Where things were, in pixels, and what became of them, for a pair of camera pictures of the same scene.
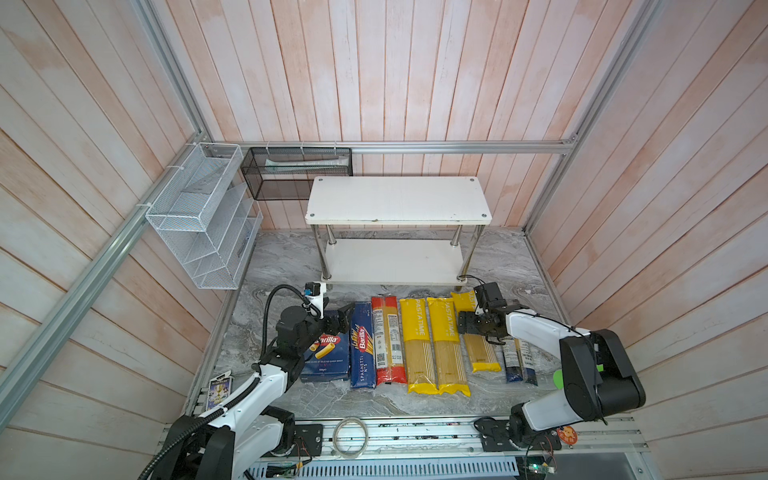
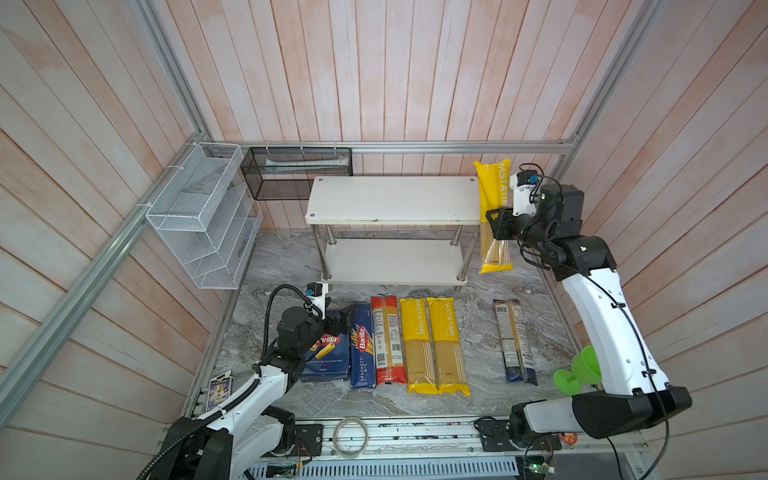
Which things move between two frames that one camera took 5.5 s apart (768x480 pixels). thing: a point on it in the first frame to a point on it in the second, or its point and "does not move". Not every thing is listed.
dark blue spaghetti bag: x=518 y=360 does not move
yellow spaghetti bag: x=479 y=349 to x=495 y=193
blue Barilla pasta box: x=329 y=359 does not move
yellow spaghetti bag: x=449 y=366 does not move
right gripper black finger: x=467 y=323 to x=502 y=226
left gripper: x=343 y=324 does not move
